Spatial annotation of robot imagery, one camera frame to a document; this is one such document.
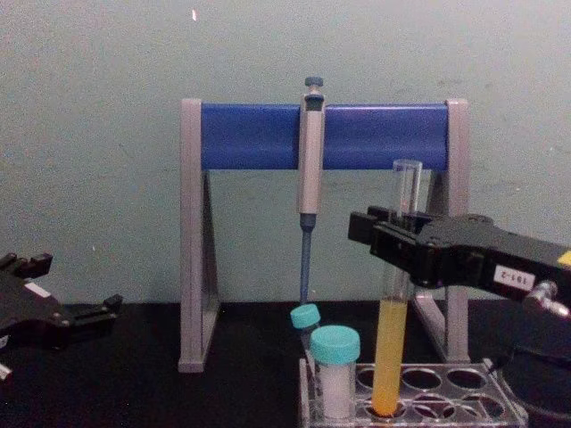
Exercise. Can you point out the grey and blue pipette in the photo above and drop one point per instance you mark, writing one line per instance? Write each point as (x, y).
(310, 178)

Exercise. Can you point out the clear plastic tube rack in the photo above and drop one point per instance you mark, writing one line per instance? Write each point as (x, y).
(446, 401)

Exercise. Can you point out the wide teal-capped tube, white powder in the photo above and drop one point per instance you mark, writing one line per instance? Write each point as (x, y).
(334, 348)

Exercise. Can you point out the grey stand with blue bar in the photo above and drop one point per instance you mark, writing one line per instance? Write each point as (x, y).
(250, 136)

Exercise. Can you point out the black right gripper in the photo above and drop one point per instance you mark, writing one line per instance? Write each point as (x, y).
(473, 249)

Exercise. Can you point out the glass tube with yellow liquid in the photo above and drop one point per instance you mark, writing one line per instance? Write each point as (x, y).
(389, 348)

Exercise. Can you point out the black table cloth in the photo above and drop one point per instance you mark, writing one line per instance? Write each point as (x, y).
(134, 392)

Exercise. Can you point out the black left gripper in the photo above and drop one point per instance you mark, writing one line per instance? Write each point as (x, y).
(31, 316)

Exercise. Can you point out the narrow teal-capped tube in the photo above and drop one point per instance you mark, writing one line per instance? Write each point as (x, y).
(305, 316)

